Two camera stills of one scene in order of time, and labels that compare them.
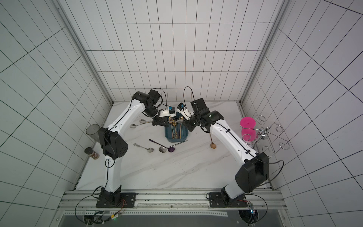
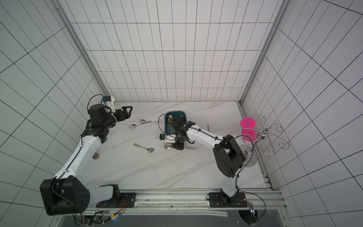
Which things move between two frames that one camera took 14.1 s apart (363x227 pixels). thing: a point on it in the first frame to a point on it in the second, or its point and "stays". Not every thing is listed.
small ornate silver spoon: x=150 y=150 stays
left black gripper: x=160 y=122 to x=119 y=112
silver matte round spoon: x=163 y=149 to x=169 y=145
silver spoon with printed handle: x=142 y=121 stays
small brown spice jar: x=93 y=154 stays
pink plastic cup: x=248 y=135 stays
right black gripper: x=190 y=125 to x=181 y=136
